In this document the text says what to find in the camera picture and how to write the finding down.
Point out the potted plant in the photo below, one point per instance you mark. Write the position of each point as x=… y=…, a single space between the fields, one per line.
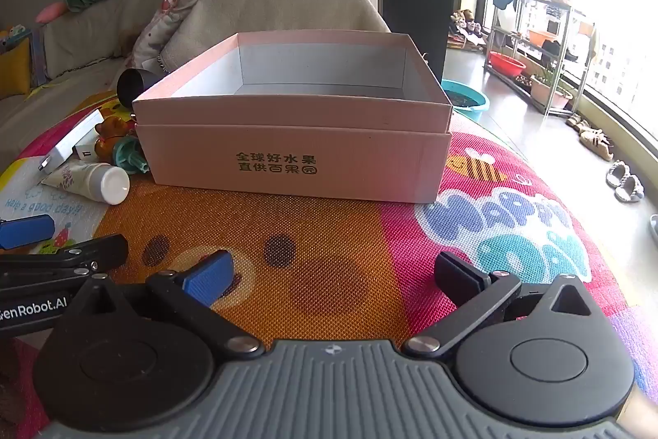
x=550 y=89

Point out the white charger plug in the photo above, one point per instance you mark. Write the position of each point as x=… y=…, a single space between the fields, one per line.
x=72 y=143

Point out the striped cushion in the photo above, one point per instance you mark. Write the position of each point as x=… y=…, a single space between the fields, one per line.
x=38 y=56

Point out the metal shelf rack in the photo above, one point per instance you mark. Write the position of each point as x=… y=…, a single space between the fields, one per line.
x=568 y=7

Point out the red plastic basin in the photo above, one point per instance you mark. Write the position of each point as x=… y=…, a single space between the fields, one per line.
x=506 y=63

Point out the teal plastic basin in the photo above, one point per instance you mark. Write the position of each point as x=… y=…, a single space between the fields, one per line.
x=465 y=102

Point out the yellow cushion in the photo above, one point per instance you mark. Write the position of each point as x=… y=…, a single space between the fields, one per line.
x=13 y=68

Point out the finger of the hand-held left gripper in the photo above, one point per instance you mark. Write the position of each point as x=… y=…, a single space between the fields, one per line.
x=77 y=251
x=25 y=232

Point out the grey sandal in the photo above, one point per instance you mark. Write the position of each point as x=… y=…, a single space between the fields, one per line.
x=631 y=189
x=617 y=172

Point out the teal plastic toy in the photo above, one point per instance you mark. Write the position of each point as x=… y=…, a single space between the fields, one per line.
x=131 y=158

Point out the small colourful toys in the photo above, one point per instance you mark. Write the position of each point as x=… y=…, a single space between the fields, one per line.
x=14 y=33

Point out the pink cardboard box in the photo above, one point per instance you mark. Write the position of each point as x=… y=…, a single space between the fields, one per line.
x=308 y=151

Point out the heap of plush toys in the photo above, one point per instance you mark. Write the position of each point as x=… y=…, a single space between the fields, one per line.
x=465 y=30

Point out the beige shoe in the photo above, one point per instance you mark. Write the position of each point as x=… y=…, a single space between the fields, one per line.
x=596 y=143
x=578 y=121

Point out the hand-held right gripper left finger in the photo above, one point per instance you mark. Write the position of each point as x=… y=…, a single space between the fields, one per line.
x=208 y=282

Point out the beige covered sofa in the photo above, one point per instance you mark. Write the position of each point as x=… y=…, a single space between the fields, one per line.
x=288 y=7

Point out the colourful cartoon play mat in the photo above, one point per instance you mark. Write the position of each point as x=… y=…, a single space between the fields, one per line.
x=318 y=238

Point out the pink plush toy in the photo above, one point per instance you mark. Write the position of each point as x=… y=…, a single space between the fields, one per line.
x=51 y=11

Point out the white cream tube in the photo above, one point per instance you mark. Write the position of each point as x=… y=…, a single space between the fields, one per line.
x=87 y=179

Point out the orange plastic basin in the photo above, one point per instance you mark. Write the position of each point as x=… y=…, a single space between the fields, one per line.
x=542 y=38

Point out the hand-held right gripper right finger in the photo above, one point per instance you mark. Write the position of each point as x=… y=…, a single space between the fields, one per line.
x=457 y=277

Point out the black tapered container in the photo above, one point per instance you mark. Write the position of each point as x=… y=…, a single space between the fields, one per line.
x=134 y=85

